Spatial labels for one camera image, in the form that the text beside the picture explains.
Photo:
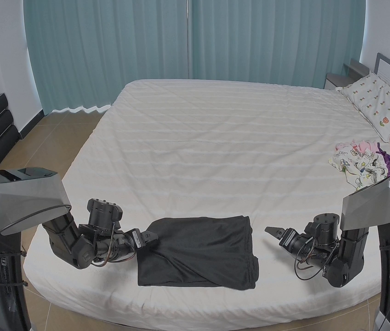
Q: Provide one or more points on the grey bedside table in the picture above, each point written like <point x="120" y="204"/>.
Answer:
<point x="343" y="78"/>

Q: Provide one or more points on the bed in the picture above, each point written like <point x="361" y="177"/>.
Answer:
<point x="215" y="133"/>

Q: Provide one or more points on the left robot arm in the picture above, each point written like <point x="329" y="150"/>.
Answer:
<point x="26" y="191"/>

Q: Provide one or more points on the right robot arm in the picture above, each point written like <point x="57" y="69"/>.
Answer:
<point x="374" y="202"/>

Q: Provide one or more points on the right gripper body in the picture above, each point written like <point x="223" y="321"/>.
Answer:
<point x="293" y="243"/>

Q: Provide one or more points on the pink garment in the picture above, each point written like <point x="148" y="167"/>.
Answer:
<point x="365" y="146"/>

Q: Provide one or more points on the white printed garment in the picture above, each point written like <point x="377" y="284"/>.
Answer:
<point x="360" y="167"/>

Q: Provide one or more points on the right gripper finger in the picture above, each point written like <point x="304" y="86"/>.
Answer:
<point x="276" y="233"/>

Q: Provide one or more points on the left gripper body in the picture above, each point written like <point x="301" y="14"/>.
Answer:
<point x="131" y="243"/>

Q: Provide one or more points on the white printed pillow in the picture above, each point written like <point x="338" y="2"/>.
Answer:
<point x="381" y="105"/>

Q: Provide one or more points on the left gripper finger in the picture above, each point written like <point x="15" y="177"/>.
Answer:
<point x="150" y="237"/>

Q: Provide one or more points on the blue-green curtain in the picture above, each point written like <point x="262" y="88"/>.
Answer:
<point x="112" y="40"/>
<point x="277" y="29"/>

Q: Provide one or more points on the black T-shirt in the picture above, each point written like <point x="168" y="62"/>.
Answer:
<point x="201" y="253"/>

